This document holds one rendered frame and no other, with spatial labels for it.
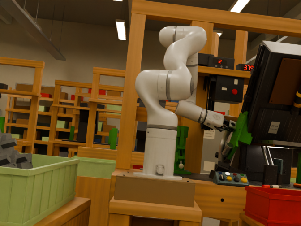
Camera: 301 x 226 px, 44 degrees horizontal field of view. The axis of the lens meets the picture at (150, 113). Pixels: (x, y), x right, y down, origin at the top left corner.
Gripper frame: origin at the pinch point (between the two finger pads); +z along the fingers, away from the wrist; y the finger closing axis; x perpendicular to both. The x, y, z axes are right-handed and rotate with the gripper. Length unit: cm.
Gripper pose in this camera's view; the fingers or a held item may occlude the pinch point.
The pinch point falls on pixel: (230, 126)
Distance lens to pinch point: 210.4
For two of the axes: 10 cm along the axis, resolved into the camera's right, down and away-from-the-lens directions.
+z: 9.3, 3.6, 0.4
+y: 2.0, -6.1, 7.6
